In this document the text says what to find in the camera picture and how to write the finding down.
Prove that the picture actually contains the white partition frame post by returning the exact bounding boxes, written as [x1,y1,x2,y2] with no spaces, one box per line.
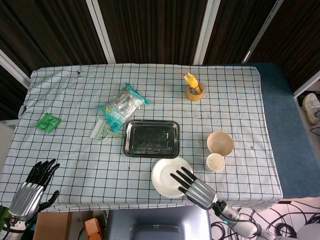
[85,0,116,64]
[0,48,31,89]
[193,0,221,65]
[293,73,320,99]
[241,0,285,63]

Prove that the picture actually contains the white black checked tablecloth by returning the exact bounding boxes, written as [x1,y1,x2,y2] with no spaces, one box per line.
[0,63,283,213]

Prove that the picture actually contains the brown cardboard box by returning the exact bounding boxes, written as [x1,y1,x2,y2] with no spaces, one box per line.
[32,211,73,240]

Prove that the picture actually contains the white paper plate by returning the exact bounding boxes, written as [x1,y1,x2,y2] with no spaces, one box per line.
[151,156,198,199]

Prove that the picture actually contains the white sneaker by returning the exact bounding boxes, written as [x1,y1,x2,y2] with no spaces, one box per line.
[301,92,320,126]

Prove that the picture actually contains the white paper cup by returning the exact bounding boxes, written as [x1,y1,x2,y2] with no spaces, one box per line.
[205,152,226,173]

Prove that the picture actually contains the yellow tape roll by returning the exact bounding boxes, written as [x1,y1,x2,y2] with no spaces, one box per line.
[185,82,205,101]

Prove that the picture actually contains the black floor cables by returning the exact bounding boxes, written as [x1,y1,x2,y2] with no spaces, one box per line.
[211,199,320,240]

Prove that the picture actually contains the green sachet packet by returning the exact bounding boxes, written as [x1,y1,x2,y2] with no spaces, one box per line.
[34,112,62,134]

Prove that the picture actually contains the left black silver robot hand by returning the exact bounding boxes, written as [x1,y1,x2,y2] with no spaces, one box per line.
[8,158,61,222]

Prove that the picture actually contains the teal clear snack bag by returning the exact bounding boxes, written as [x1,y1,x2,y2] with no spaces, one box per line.
[96,81,150,133]

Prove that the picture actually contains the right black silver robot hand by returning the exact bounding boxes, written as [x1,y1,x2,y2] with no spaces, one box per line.
[169,166,218,211]

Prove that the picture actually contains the grey robot torso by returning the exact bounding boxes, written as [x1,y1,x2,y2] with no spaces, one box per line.
[104,206,212,240]

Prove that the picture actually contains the beige bowl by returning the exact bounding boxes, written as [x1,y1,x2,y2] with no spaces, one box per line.
[206,131,235,157]

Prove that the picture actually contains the green brush white bristles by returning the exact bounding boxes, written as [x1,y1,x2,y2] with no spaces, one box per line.
[89,118,125,141]

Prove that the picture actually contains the yellow rubber chicken toy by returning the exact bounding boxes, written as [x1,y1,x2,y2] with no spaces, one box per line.
[183,72,202,95]

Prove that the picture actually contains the rectangular metal tray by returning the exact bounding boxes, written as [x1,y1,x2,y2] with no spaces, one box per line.
[123,119,181,159]

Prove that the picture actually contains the orange device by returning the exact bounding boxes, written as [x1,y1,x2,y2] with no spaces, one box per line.
[83,217,105,240]

